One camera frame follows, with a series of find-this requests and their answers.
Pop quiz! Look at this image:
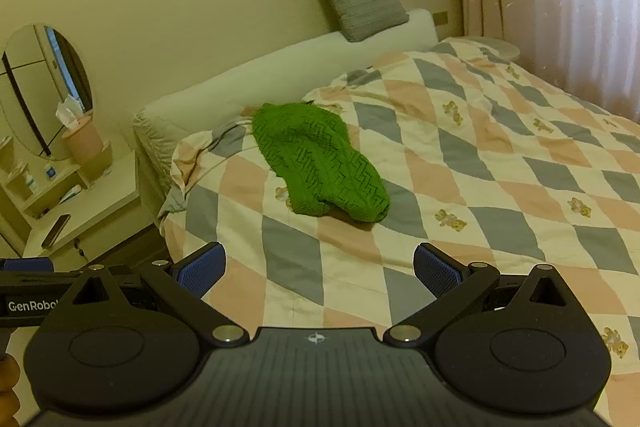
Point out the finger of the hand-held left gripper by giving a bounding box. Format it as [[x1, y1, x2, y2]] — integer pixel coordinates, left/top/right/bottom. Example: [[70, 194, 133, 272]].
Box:
[[0, 257, 55, 274]]

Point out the white long bolster pillow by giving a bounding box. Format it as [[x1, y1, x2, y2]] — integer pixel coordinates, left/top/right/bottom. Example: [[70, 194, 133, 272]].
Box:
[[132, 8, 440, 208]]

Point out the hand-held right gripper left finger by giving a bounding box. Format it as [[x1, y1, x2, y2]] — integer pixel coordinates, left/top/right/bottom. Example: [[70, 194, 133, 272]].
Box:
[[44, 242, 251, 349]]

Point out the white tissue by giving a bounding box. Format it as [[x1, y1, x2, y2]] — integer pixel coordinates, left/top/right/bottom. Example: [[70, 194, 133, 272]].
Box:
[[56, 96, 84, 128]]

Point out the round white side table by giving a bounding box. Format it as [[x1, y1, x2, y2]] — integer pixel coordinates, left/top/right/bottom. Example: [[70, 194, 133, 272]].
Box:
[[467, 36, 521, 64]]

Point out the person's left hand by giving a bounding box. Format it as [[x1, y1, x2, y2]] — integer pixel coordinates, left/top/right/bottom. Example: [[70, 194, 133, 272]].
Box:
[[0, 353, 22, 427]]

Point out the green knitted sweater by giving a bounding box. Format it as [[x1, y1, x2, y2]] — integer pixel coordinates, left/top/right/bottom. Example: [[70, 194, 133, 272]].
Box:
[[251, 102, 392, 223]]

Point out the smartphone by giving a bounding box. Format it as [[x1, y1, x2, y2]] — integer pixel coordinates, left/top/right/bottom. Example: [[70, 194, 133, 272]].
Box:
[[42, 214, 72, 249]]

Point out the white dressing table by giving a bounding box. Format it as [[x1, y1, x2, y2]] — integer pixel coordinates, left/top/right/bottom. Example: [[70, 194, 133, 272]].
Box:
[[0, 137, 173, 268]]

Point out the round mirror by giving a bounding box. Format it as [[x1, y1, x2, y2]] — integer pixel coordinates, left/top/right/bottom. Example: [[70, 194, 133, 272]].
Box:
[[0, 24, 94, 160]]

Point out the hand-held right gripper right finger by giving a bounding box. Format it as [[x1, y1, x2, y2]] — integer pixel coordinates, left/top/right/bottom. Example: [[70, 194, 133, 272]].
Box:
[[382, 242, 581, 349]]

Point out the white sheer curtain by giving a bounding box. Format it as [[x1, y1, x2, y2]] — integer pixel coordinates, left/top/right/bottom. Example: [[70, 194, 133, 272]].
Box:
[[500, 0, 640, 122]]

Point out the diamond patterned quilt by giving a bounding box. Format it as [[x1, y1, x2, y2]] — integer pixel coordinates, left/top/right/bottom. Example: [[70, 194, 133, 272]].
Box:
[[157, 36, 640, 427]]

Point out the pink round tissue box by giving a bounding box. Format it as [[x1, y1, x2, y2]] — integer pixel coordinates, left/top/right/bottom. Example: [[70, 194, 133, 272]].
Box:
[[61, 116, 106, 168]]

